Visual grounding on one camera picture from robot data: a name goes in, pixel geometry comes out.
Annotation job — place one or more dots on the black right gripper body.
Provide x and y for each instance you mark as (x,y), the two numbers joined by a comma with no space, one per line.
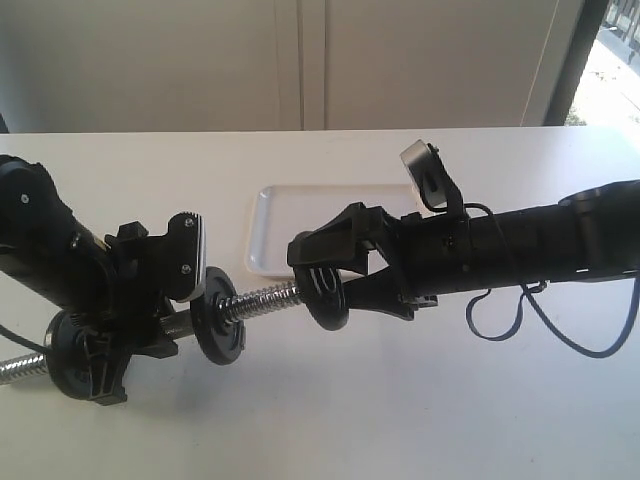
(427,256)

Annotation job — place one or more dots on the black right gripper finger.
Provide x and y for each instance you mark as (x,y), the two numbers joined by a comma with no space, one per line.
(341,244)
(378,292)

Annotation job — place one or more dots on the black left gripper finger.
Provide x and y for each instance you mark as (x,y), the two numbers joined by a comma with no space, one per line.
(151,340)
(106,357)

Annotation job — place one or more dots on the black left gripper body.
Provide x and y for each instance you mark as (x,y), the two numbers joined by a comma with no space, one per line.
(123,284)

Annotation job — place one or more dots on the black weight plate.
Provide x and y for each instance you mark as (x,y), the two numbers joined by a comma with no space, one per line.
(322,292)
(74,363)
(222,341)

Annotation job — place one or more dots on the chrome dumbbell bar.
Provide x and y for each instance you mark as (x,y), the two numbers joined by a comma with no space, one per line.
(176,323)

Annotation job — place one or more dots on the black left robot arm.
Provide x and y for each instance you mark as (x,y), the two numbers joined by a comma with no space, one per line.
(37,238)

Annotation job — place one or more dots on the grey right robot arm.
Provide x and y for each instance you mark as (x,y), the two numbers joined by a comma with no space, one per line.
(589,236)

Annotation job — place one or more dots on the white plastic tray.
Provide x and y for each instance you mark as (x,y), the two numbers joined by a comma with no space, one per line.
(282,211)

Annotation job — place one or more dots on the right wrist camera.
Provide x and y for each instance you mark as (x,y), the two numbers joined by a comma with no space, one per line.
(437,191)

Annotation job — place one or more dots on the dark window frame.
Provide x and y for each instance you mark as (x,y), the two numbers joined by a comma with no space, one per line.
(585,31)

